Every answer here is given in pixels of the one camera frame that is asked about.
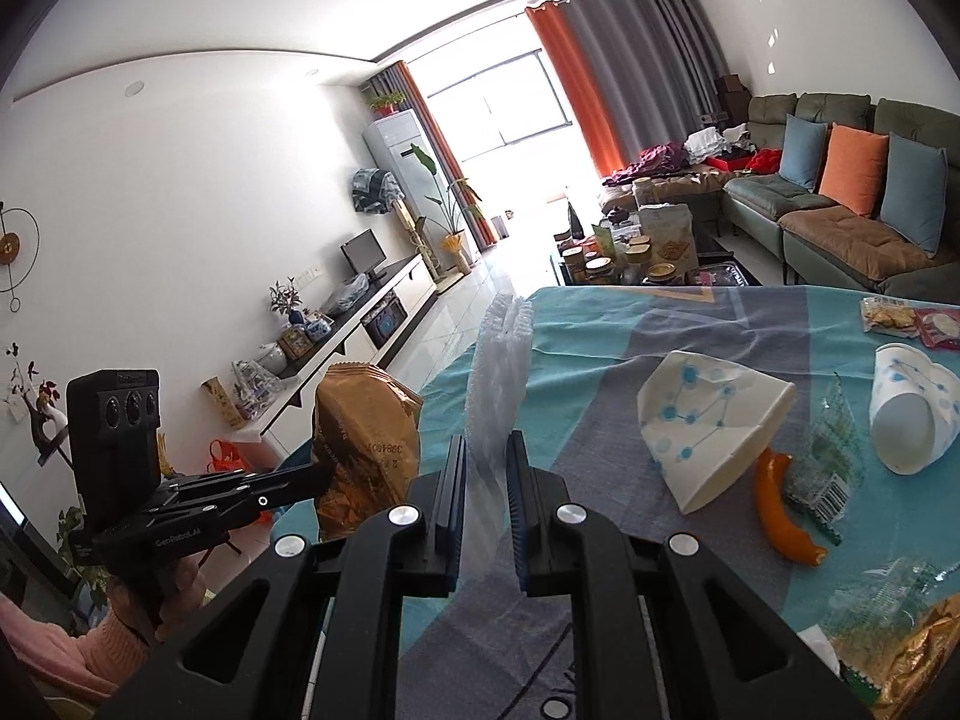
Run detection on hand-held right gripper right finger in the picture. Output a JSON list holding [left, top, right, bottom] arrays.
[[504, 429, 875, 720]]

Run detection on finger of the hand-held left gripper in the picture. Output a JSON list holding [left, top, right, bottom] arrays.
[[161, 461, 335, 537]]

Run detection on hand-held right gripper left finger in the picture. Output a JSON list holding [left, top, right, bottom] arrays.
[[97, 435, 470, 720]]

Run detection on brown snack bag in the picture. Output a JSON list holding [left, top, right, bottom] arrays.
[[311, 362, 425, 541]]

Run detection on clear plastic wrapper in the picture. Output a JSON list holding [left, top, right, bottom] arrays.
[[817, 555, 960, 646], [463, 292, 537, 586]]

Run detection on long orange peel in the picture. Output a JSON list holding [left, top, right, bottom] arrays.
[[754, 451, 828, 566]]

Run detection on person's left forearm pink sleeve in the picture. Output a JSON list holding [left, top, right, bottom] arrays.
[[0, 589, 162, 707]]

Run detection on person's left hand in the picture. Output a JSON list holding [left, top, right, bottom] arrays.
[[154, 551, 209, 644]]

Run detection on orange plastic bag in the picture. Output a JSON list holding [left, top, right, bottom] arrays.
[[208, 439, 275, 533]]

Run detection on white TV cabinet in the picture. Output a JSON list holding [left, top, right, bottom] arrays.
[[225, 251, 440, 451]]

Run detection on blue grey striped tablecloth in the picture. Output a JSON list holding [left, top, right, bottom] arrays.
[[274, 285, 960, 720]]

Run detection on crushed white blue-dotted paper cup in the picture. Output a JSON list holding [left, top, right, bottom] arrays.
[[636, 350, 796, 517]]

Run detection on black monitor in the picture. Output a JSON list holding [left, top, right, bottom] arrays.
[[340, 230, 387, 282]]

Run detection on coffee table with jars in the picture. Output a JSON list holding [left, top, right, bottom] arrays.
[[551, 202, 758, 290]]

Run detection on tall green potted plant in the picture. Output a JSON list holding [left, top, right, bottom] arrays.
[[412, 146, 481, 271]]

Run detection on clear green printed wrapper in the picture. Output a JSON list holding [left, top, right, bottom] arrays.
[[784, 379, 867, 545]]

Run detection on beige snack bag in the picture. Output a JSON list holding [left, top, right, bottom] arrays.
[[637, 204, 695, 271]]

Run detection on blue printed cloth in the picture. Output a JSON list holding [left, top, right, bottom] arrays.
[[352, 167, 402, 215]]

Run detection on white standing air conditioner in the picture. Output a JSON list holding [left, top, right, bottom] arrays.
[[362, 110, 443, 241]]

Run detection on grey orange curtain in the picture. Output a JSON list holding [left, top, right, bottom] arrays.
[[367, 60, 496, 248]]

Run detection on maroon clothes pile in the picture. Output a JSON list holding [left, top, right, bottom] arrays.
[[604, 142, 687, 185]]

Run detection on crumpled clear plastic wrapper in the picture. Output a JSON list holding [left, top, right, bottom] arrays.
[[817, 555, 960, 646]]

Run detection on white clothes pile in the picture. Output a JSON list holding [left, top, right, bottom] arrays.
[[682, 124, 751, 162]]

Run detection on green sofa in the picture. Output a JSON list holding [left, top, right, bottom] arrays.
[[600, 92, 960, 301]]

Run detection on clear cracker packet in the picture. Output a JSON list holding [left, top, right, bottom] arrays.
[[859, 296, 920, 336]]

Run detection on red clothes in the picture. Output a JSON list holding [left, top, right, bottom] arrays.
[[712, 150, 785, 177]]

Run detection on gold foil wrapper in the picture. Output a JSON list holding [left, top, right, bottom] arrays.
[[832, 596, 960, 720]]

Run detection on blue cushion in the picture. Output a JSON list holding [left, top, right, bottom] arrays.
[[879, 133, 950, 256], [778, 115, 830, 194]]

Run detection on red and white packet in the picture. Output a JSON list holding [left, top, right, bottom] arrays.
[[913, 306, 960, 350]]

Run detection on brown boxes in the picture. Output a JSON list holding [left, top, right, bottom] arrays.
[[716, 73, 753, 125]]

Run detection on orange cushion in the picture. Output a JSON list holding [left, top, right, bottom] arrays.
[[817, 124, 890, 220]]

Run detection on round metal wall decoration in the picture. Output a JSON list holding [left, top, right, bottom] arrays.
[[0, 201, 42, 314]]

